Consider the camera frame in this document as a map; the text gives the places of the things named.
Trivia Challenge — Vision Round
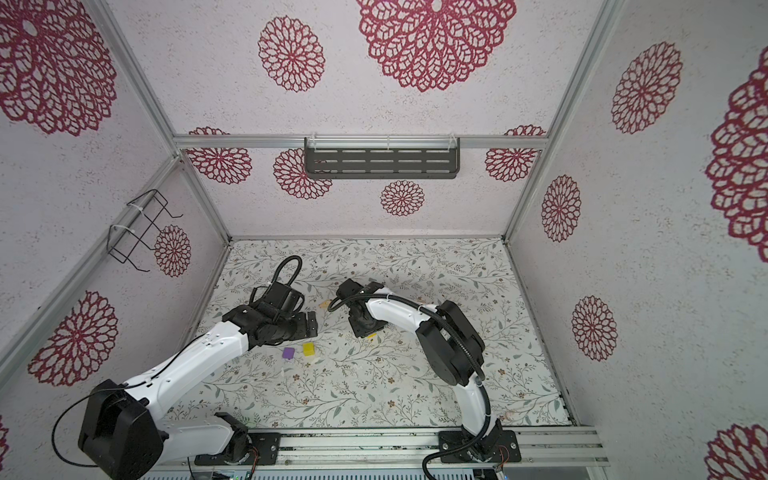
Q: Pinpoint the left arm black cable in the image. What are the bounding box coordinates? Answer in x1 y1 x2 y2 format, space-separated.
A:
248 254 304 307

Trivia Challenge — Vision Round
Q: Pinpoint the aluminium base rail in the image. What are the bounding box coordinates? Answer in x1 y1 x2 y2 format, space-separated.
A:
156 426 610 473

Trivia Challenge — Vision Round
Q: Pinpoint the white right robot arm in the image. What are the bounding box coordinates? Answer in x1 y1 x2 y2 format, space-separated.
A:
329 279 501 444

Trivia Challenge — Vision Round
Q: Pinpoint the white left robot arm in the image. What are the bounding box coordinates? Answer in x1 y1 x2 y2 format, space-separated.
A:
78 284 318 479

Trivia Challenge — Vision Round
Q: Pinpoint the dark grey wall shelf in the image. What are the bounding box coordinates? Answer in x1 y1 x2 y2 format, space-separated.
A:
303 137 461 180

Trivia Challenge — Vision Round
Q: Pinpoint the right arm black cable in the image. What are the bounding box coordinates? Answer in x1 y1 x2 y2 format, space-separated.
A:
326 287 493 480

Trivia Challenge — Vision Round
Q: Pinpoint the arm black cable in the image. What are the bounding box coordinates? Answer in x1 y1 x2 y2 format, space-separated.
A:
248 254 304 307
326 287 493 480

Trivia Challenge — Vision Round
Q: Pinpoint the black wire wall basket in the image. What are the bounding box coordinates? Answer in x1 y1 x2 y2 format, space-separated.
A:
105 188 183 273

